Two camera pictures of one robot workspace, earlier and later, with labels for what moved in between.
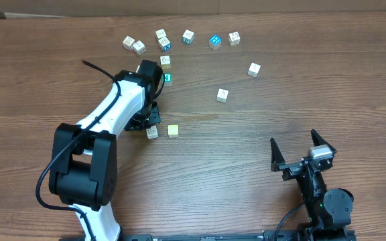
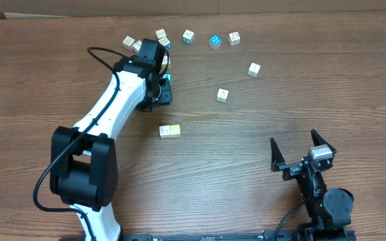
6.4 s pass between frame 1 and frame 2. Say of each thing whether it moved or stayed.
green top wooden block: stayed
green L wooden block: moved
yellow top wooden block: stayed
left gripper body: moved
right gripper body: stayed
